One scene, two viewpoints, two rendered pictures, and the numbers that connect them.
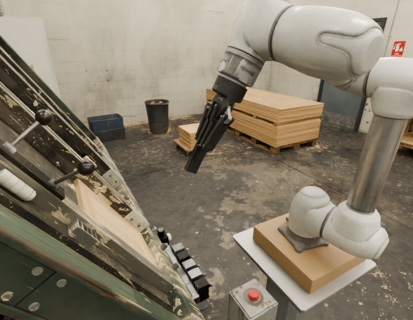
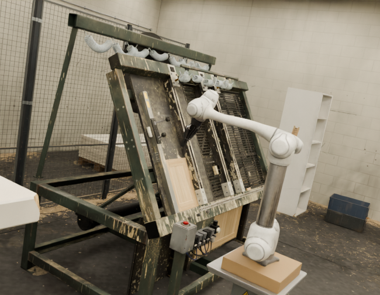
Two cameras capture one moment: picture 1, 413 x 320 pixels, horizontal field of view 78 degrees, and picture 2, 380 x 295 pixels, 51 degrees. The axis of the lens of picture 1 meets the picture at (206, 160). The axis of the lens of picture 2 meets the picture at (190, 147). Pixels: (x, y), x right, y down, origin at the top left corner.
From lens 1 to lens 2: 2.45 m
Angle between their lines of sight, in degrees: 60
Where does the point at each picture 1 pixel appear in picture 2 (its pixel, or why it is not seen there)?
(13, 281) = (128, 139)
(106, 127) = (343, 210)
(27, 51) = (300, 116)
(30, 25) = (312, 97)
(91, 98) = (356, 178)
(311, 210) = not seen: hidden behind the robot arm
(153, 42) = not seen: outside the picture
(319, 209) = not seen: hidden behind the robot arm
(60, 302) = (131, 151)
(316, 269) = (234, 259)
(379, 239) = (251, 239)
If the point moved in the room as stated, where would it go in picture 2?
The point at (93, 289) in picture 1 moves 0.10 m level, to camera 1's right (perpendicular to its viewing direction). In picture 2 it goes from (137, 153) to (142, 157)
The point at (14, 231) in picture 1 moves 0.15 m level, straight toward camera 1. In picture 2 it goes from (133, 129) to (123, 130)
